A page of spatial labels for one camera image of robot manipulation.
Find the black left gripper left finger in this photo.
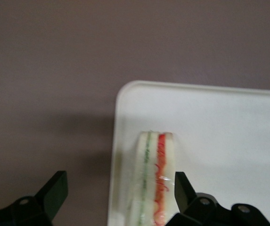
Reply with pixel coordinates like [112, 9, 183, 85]
[34, 170, 69, 222]

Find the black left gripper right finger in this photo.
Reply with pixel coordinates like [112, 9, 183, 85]
[174, 171, 198, 214]

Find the triangle sandwich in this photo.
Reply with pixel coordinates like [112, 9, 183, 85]
[124, 129, 179, 226]

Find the cream plastic tray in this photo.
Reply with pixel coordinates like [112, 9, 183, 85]
[106, 80, 270, 226]

